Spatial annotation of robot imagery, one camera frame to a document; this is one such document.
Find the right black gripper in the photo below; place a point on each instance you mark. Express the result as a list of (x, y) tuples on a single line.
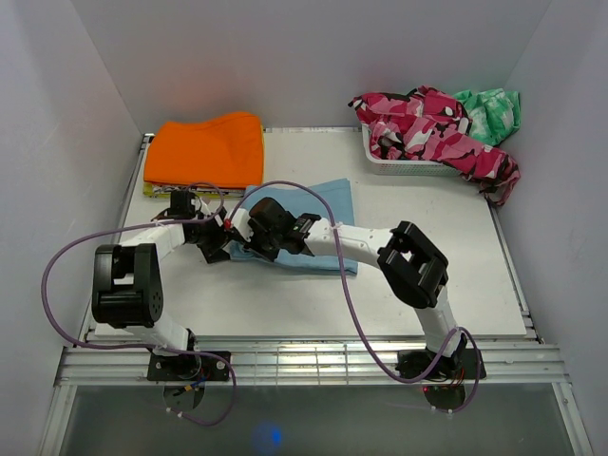
[(253, 244)]

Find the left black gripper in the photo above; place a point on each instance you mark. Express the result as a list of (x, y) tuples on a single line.
[(215, 251)]

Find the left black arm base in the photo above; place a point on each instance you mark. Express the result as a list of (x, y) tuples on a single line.
[(189, 368)]

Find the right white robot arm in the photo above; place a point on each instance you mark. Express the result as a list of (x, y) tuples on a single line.
[(413, 266)]

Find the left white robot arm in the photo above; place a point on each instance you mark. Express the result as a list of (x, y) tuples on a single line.
[(127, 291)]

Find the folded yellow patterned trousers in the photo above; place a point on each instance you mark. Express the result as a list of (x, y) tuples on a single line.
[(161, 190)]

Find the folded orange trousers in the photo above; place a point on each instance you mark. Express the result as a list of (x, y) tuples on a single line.
[(237, 126)]

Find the pink camouflage trousers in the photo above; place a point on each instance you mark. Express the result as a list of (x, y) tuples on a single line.
[(430, 126)]

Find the green tie-dye trousers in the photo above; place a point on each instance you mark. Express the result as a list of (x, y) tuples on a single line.
[(495, 114)]

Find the white plastic basket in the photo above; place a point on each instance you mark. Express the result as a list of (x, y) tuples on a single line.
[(402, 167)]

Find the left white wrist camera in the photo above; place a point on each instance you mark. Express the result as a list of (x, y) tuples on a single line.
[(215, 215)]

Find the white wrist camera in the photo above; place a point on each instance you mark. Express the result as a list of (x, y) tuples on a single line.
[(215, 215), (237, 226)]

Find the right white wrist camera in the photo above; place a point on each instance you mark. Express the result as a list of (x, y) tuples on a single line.
[(237, 226)]

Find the aluminium mounting rail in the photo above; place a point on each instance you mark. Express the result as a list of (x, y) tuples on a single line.
[(309, 362)]

